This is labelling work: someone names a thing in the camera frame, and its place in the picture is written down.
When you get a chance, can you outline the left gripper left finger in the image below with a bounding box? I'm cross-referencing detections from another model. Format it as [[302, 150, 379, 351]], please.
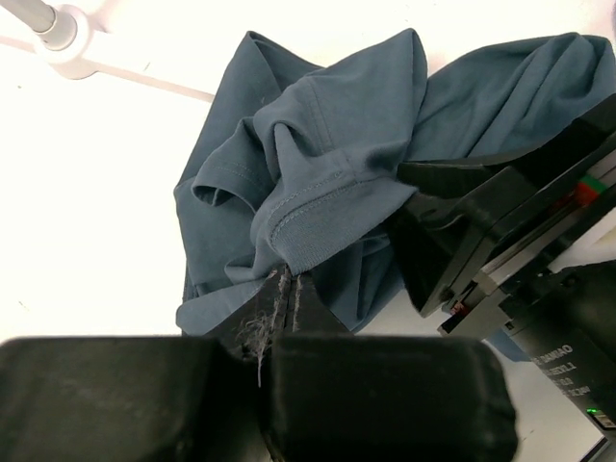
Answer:
[[1, 267, 289, 461]]

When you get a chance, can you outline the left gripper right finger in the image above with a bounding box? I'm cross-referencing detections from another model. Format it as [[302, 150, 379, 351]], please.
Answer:
[[261, 274, 518, 461]]

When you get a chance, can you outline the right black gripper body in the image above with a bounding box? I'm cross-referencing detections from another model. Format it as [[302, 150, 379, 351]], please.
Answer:
[[439, 96, 615, 461]]

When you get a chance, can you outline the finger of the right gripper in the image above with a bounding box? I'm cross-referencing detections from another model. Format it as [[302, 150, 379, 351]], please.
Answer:
[[387, 192, 496, 318], [397, 151, 534, 202]]

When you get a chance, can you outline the blue t shirt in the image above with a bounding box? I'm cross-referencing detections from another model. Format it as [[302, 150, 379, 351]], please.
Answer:
[[174, 29, 615, 336]]

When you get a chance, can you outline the white clothes rack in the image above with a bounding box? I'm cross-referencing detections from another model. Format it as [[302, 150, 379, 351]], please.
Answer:
[[1, 1, 216, 103]]

